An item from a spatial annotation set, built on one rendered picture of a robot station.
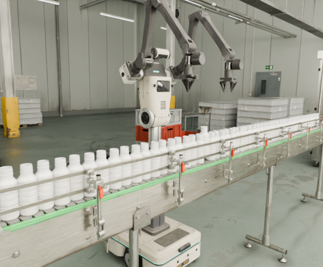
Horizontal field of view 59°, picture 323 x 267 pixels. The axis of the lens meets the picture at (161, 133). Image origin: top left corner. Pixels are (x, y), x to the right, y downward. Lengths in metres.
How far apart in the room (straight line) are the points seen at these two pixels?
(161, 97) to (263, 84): 10.25
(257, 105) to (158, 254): 6.28
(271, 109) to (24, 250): 7.26
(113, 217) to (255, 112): 7.05
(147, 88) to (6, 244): 1.45
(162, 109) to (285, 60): 10.12
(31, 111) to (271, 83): 8.98
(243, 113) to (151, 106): 6.19
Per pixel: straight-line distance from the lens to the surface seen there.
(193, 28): 2.29
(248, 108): 8.10
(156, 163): 1.32
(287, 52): 12.06
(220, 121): 8.67
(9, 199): 1.01
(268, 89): 12.17
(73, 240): 1.13
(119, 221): 1.23
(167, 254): 2.22
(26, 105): 10.77
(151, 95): 2.10
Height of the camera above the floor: 1.41
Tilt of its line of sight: 9 degrees down
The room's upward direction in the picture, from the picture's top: 1 degrees clockwise
